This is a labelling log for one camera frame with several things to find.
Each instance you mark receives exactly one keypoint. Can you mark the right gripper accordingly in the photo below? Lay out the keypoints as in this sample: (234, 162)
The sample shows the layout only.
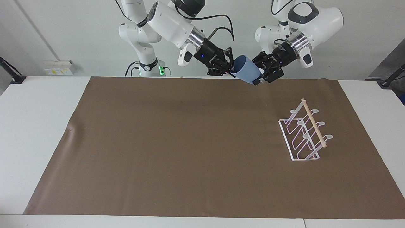
(210, 53)

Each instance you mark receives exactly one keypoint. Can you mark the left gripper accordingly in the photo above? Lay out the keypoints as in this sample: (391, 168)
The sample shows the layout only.
(281, 57)

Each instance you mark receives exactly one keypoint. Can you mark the blue cup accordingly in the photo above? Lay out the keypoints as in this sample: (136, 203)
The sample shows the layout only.
(247, 70)

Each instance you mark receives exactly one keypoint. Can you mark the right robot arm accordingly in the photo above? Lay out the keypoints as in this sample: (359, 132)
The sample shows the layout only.
(167, 23)

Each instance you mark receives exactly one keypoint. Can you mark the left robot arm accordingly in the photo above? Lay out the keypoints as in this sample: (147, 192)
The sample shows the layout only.
(326, 17)

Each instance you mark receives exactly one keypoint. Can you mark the black stand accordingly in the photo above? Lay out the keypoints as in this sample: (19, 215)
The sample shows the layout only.
(392, 77)
(12, 75)

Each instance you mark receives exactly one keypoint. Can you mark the white wall socket box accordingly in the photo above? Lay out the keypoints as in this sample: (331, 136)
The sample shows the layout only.
(59, 67)

